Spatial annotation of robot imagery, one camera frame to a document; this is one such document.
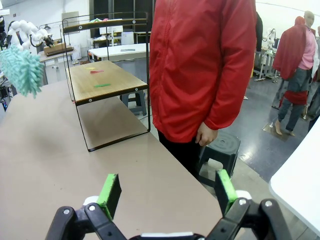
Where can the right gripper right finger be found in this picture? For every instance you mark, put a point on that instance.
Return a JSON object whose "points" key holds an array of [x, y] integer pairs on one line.
{"points": [[226, 192]]}

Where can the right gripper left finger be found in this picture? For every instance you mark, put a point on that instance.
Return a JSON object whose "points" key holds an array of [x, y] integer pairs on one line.
{"points": [[110, 192]]}

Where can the black-frame two-tier wooden shelf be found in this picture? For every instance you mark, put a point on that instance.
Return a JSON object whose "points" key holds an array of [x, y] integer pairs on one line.
{"points": [[112, 77]]}

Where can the teal microfibre duster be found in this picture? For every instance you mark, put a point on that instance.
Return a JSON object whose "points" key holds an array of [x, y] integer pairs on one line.
{"points": [[22, 70]]}

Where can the person's left forearm red sleeve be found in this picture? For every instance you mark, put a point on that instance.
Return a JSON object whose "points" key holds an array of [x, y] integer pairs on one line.
{"points": [[232, 100]]}

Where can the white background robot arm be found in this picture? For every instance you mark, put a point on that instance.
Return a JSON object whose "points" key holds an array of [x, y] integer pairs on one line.
{"points": [[270, 37], [22, 31]]}

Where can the person's left hand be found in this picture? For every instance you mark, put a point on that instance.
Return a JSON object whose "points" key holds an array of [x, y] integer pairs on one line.
{"points": [[206, 135]]}

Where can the dark plastic stool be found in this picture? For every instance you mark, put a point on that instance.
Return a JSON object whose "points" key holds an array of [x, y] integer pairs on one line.
{"points": [[222, 147]]}

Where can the white side table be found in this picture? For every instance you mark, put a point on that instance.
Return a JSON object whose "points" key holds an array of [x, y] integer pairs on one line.
{"points": [[300, 187]]}

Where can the grey plastic stool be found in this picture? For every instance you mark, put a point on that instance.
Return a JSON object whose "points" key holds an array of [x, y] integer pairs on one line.
{"points": [[136, 100]]}

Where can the narrow green paper scrap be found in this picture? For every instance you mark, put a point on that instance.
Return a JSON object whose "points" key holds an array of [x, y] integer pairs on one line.
{"points": [[102, 85]]}

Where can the magenta paper scrap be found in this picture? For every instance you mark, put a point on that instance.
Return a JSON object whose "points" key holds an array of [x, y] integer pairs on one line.
{"points": [[96, 72]]}

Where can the yellow paper scrap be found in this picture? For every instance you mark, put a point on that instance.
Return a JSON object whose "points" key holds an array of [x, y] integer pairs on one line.
{"points": [[90, 68]]}

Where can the person in red jacket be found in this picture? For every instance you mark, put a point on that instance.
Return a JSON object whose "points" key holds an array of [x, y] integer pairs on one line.
{"points": [[200, 62]]}

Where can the white background table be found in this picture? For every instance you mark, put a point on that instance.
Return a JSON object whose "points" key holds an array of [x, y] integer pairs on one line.
{"points": [[117, 51]]}

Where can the wooden crate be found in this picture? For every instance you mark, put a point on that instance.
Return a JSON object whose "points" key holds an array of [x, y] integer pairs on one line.
{"points": [[53, 49]]}

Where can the mannequin with red hood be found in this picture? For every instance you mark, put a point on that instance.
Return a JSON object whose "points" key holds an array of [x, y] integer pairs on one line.
{"points": [[292, 50]]}

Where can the mannequin in black clothes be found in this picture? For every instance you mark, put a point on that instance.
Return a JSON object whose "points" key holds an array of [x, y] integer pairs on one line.
{"points": [[259, 30]]}

